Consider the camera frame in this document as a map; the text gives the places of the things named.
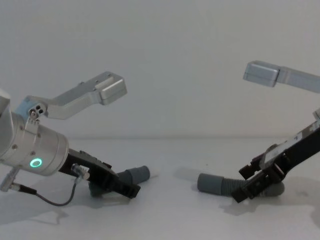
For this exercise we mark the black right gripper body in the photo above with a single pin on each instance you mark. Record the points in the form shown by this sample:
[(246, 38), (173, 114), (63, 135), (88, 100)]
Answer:
[(300, 147)]

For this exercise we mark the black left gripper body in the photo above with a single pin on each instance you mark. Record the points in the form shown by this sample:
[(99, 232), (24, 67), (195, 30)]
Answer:
[(90, 166)]

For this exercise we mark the white plastic connector tube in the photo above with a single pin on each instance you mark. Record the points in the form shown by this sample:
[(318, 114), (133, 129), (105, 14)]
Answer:
[(153, 173)]

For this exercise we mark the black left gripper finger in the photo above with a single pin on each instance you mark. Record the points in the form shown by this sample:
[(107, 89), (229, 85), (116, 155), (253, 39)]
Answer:
[(125, 188)]

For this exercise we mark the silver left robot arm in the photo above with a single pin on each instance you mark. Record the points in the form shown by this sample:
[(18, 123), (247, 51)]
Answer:
[(37, 147)]

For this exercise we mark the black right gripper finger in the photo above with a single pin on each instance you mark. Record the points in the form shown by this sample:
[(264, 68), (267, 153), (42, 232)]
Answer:
[(251, 168), (257, 186)]

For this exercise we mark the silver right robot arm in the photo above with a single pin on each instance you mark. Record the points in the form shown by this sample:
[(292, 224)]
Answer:
[(262, 72)]

